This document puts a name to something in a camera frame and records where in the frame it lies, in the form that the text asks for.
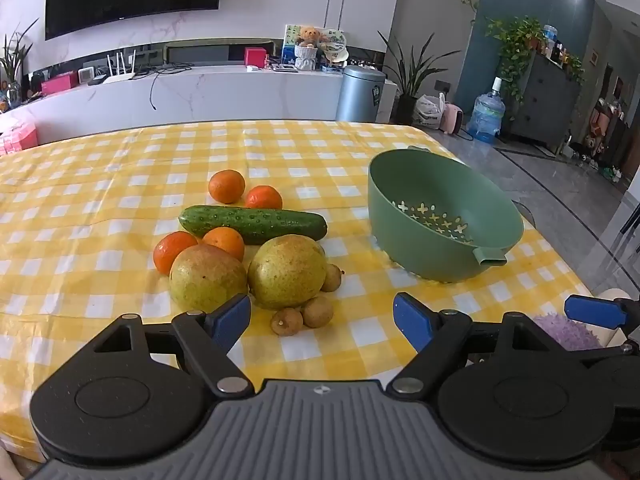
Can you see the brown teddy bear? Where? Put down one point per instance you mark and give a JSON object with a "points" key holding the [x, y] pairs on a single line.
{"points": [[309, 36]]}

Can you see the large yellow-green pear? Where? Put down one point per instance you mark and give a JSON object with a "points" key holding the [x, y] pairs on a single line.
{"points": [[207, 276], [286, 271]]}

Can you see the slender potted plant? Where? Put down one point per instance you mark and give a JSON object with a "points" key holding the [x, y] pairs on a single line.
{"points": [[12, 67]]}

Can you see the orange tangerine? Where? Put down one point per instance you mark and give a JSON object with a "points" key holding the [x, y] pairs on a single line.
{"points": [[227, 186], [225, 241], [263, 198], [172, 254]]}

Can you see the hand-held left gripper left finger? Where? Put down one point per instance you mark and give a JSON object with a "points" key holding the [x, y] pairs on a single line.
{"points": [[232, 322]]}

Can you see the cluttered shoe shelf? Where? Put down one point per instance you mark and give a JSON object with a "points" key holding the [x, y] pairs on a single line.
{"points": [[602, 130]]}

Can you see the small white device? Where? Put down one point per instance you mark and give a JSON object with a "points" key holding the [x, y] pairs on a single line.
{"points": [[87, 76]]}

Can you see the red box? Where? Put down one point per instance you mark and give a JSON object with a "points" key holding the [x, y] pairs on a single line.
{"points": [[255, 56]]}

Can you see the small wall frame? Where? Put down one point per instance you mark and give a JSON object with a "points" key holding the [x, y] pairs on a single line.
{"points": [[594, 57]]}

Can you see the leafy potted vine plant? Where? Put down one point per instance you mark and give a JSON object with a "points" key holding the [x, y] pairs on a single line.
{"points": [[515, 45]]}

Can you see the brown longan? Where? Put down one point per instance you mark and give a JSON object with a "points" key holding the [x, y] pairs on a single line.
{"points": [[287, 321], [332, 278], [318, 310]]}

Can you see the purple fuzzy cloth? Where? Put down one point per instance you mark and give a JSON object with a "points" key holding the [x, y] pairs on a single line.
{"points": [[565, 331]]}

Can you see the green colander bowl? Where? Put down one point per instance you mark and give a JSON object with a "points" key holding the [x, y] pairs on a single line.
{"points": [[445, 215]]}

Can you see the grey drawer cabinet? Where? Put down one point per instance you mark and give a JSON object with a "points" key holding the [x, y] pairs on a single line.
{"points": [[545, 100]]}

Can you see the transparent chair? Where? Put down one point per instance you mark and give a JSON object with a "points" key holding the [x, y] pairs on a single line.
{"points": [[526, 214]]}

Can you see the blue green printed box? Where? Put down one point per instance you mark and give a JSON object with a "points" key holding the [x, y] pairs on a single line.
{"points": [[291, 42]]}

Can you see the silver pedal trash can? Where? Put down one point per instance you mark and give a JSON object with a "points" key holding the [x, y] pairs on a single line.
{"points": [[360, 95]]}

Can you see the green cucumber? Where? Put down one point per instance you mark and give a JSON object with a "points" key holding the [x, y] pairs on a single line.
{"points": [[252, 223]]}

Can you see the white marble tv console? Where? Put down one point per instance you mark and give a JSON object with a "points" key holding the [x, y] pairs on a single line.
{"points": [[225, 95]]}

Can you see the pink checkered box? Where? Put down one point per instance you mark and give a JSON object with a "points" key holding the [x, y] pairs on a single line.
{"points": [[17, 132]]}

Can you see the pink rectangular box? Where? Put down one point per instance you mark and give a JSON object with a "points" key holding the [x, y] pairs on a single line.
{"points": [[60, 83]]}

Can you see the blue water jug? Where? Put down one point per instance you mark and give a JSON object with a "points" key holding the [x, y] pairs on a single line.
{"points": [[485, 117]]}

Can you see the white plastic bag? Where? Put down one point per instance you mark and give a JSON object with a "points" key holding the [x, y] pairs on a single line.
{"points": [[427, 112]]}

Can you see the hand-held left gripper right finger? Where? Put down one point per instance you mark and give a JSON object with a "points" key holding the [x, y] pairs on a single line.
{"points": [[412, 320]]}

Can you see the white wifi router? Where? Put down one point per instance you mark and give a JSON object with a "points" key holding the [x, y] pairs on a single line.
{"points": [[120, 74]]}

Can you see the plastic bottle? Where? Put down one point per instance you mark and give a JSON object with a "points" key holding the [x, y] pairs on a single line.
{"points": [[550, 34]]}

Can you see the long-leaved potted plant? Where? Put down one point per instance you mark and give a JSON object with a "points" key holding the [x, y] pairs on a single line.
{"points": [[412, 77]]}

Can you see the pink space heater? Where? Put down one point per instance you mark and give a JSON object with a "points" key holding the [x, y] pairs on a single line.
{"points": [[451, 119]]}

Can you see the yellow checkered tablecloth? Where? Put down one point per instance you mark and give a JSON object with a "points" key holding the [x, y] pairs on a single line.
{"points": [[100, 220]]}

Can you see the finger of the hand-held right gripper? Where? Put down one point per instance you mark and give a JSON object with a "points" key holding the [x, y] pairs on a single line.
{"points": [[612, 354], [595, 310]]}

